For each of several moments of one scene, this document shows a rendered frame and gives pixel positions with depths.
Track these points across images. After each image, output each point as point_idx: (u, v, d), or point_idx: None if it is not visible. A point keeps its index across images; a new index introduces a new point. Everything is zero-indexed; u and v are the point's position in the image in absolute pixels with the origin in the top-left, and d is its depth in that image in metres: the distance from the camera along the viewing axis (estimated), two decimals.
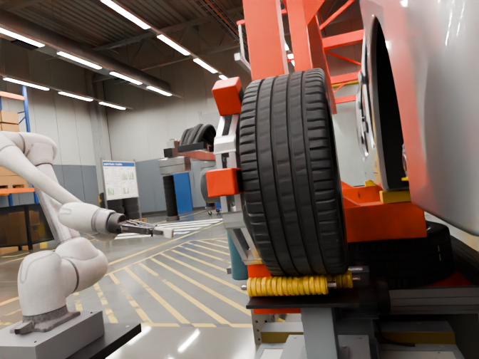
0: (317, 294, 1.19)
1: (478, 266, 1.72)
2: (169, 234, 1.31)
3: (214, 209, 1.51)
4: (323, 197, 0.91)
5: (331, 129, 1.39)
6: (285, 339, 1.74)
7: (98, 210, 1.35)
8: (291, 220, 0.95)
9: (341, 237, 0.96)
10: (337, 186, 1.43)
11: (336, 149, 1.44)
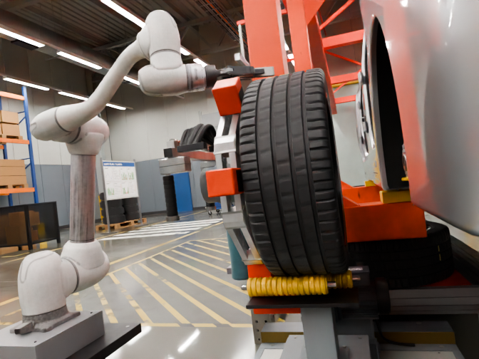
0: (317, 294, 1.19)
1: (478, 266, 1.72)
2: (270, 71, 1.27)
3: (214, 209, 1.51)
4: (323, 197, 0.91)
5: (331, 129, 1.39)
6: (285, 339, 1.74)
7: (190, 91, 1.25)
8: (291, 220, 0.95)
9: (341, 237, 0.96)
10: (337, 186, 1.43)
11: (336, 149, 1.44)
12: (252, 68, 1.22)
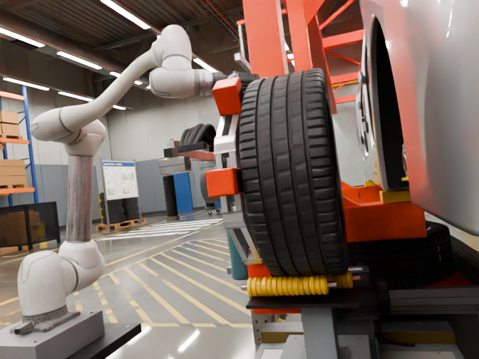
0: (317, 294, 1.19)
1: (478, 266, 1.72)
2: None
3: (214, 209, 1.51)
4: (320, 174, 0.91)
5: (332, 139, 1.41)
6: (285, 339, 1.74)
7: (197, 95, 1.31)
8: (288, 199, 0.94)
9: (338, 220, 0.94)
10: (338, 196, 1.42)
11: (337, 160, 1.45)
12: (257, 75, 1.29)
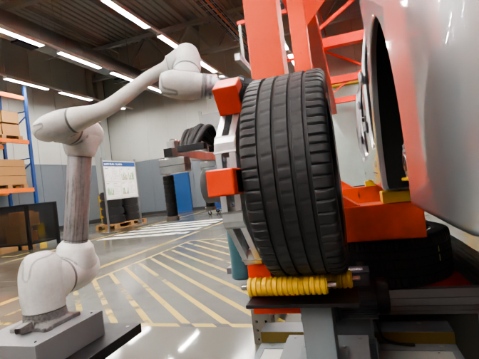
0: (317, 294, 1.19)
1: (478, 266, 1.72)
2: None
3: (214, 209, 1.51)
4: (317, 149, 0.91)
5: (333, 150, 1.43)
6: (285, 339, 1.74)
7: (204, 98, 1.36)
8: (284, 174, 0.93)
9: (335, 199, 0.92)
10: (339, 206, 1.40)
11: (338, 172, 1.45)
12: None
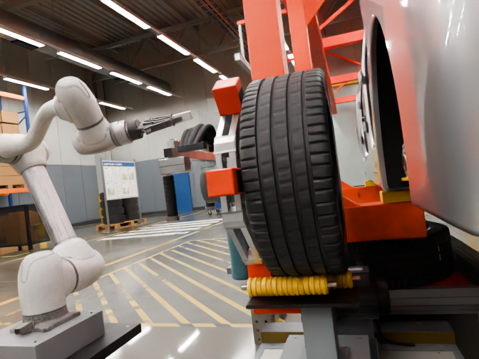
0: (317, 294, 1.19)
1: (478, 266, 1.72)
2: (189, 116, 1.35)
3: (214, 209, 1.51)
4: (316, 139, 0.92)
5: (334, 154, 1.44)
6: (285, 339, 1.74)
7: (111, 126, 1.34)
8: (284, 164, 0.93)
9: (333, 189, 0.91)
10: (340, 211, 1.39)
11: (339, 177, 1.45)
12: None
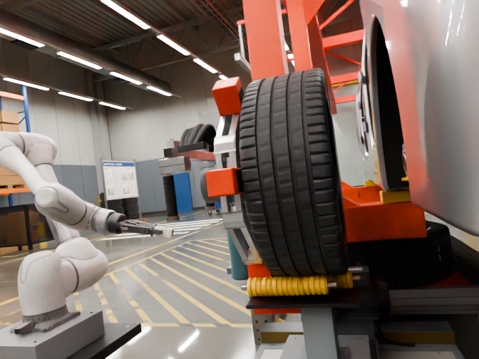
0: (317, 294, 1.19)
1: (478, 266, 1.72)
2: (169, 234, 1.31)
3: (214, 209, 1.51)
4: (316, 139, 0.92)
5: (334, 154, 1.44)
6: (285, 339, 1.74)
7: (98, 210, 1.35)
8: (284, 164, 0.93)
9: (333, 189, 0.91)
10: (340, 211, 1.39)
11: (339, 177, 1.45)
12: None
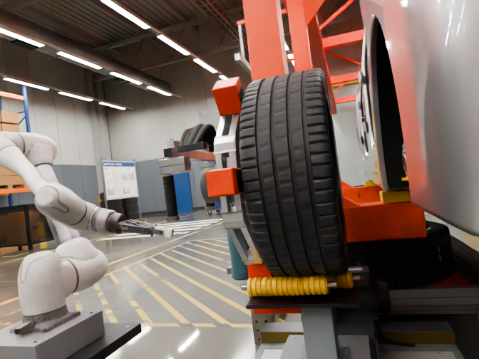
0: (317, 294, 1.19)
1: (478, 266, 1.72)
2: (169, 234, 1.31)
3: (214, 209, 1.51)
4: (316, 139, 0.92)
5: (334, 154, 1.44)
6: (285, 339, 1.74)
7: (98, 210, 1.35)
8: (284, 164, 0.93)
9: (333, 189, 0.91)
10: (340, 211, 1.39)
11: (339, 177, 1.45)
12: None
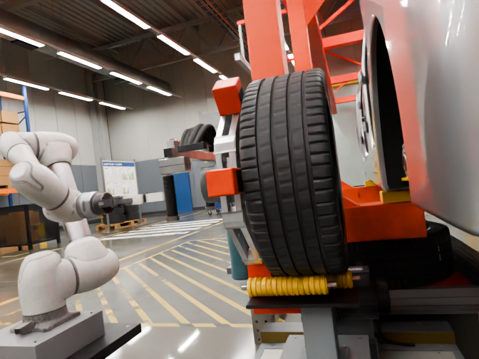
0: (317, 294, 1.19)
1: (478, 266, 1.72)
2: (162, 195, 1.29)
3: (214, 209, 1.51)
4: (316, 139, 0.92)
5: (334, 154, 1.44)
6: (285, 339, 1.74)
7: None
8: (284, 164, 0.93)
9: (333, 189, 0.91)
10: (340, 211, 1.39)
11: (339, 177, 1.45)
12: (114, 200, 1.14)
